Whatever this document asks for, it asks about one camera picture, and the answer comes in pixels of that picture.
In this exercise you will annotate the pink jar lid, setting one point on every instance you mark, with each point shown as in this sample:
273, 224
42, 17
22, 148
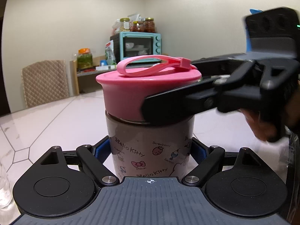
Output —
125, 88

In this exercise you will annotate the orange lid pickle jar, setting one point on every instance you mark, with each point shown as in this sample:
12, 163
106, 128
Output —
84, 59

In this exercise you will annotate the teal toaster oven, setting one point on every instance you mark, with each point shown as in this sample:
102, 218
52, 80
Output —
130, 44

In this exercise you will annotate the person right hand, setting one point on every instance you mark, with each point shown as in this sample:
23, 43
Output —
262, 130

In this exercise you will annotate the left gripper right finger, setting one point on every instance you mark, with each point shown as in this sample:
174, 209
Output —
209, 162

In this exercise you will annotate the wooden shelf rack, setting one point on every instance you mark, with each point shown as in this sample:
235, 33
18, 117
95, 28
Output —
84, 82

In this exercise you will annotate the glass jar light contents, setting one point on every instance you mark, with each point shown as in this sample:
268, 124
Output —
124, 24

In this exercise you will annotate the glass jar red contents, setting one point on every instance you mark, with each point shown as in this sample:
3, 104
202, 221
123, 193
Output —
149, 25

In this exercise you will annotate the dark red glass jar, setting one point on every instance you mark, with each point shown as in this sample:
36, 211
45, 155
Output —
137, 26

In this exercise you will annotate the Hello Kitty thermos jar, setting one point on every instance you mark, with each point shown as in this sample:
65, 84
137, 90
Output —
142, 150

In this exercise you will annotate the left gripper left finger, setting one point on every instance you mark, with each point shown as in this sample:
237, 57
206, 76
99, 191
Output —
92, 160

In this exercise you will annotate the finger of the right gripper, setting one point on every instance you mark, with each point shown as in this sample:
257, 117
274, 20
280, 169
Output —
216, 66
175, 105

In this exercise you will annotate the clear dimpled glass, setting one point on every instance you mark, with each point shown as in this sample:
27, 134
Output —
5, 189

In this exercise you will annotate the blue thermos flask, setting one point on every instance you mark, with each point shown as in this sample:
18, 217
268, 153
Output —
252, 43

